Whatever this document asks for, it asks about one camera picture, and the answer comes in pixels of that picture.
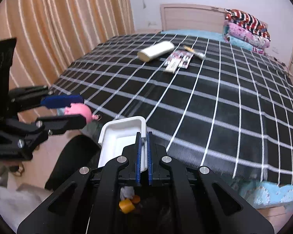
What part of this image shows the right wooden nightstand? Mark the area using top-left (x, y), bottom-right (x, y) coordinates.
top-left (266, 54), bottom-right (293, 77)

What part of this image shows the stack of folded colourful quilts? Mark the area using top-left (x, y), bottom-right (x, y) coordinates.
top-left (223, 9), bottom-right (271, 54)

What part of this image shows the orange plastic bottle cap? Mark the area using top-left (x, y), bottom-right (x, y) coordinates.
top-left (131, 195), bottom-right (141, 204)

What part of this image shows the yellow white ointment tube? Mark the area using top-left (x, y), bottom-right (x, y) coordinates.
top-left (184, 46), bottom-right (205, 60)

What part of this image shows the beige striped curtain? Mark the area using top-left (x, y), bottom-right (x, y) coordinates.
top-left (0, 0), bottom-right (134, 88)

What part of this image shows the yellow cap in bag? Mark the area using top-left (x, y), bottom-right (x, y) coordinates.
top-left (119, 199), bottom-right (135, 214)

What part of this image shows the white tissue paper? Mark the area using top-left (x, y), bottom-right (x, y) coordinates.
top-left (120, 186), bottom-right (135, 201)

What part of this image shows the white plastic tray box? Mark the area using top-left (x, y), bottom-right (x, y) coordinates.
top-left (98, 116), bottom-right (147, 168)

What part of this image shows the beige wooden headboard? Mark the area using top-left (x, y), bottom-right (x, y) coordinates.
top-left (160, 3), bottom-right (270, 33)

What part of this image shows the light blue bed sheet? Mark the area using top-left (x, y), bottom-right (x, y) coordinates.
top-left (157, 32), bottom-right (293, 208)

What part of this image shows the grey zippered jacket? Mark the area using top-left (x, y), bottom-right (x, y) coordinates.
top-left (0, 162), bottom-right (52, 232)

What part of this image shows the printed flat packaging card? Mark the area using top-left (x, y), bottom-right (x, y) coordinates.
top-left (164, 50), bottom-right (193, 74)

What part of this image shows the black white checkered blanket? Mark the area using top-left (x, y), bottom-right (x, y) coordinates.
top-left (52, 34), bottom-right (293, 185)

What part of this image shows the pink pig toy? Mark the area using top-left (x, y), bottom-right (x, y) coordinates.
top-left (56, 103), bottom-right (102, 124)

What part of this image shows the black trash bag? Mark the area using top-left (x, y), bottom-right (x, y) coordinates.
top-left (45, 134), bottom-right (186, 234)

